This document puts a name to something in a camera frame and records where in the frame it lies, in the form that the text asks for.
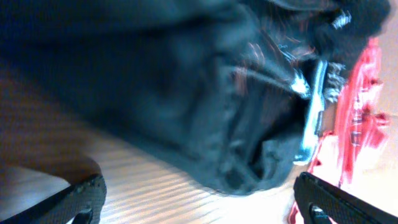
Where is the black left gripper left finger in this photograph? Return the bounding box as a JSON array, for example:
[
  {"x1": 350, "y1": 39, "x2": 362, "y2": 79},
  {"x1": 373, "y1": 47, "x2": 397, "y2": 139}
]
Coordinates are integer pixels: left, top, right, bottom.
[{"x1": 1, "y1": 174, "x2": 107, "y2": 224}]

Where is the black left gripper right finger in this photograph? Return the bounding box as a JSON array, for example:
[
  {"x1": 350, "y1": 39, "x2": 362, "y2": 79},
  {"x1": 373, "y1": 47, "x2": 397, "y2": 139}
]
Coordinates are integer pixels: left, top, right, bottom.
[{"x1": 294, "y1": 172, "x2": 397, "y2": 224}]

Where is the black patterned jersey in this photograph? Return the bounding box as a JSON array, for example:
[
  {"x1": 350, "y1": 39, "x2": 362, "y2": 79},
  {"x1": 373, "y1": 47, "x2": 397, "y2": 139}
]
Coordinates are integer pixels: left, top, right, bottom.
[{"x1": 1, "y1": 0, "x2": 391, "y2": 195}]

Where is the red t-shirt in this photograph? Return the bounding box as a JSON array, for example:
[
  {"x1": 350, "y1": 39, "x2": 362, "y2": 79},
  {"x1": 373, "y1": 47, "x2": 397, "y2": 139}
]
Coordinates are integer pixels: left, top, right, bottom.
[{"x1": 287, "y1": 37, "x2": 391, "y2": 224}]

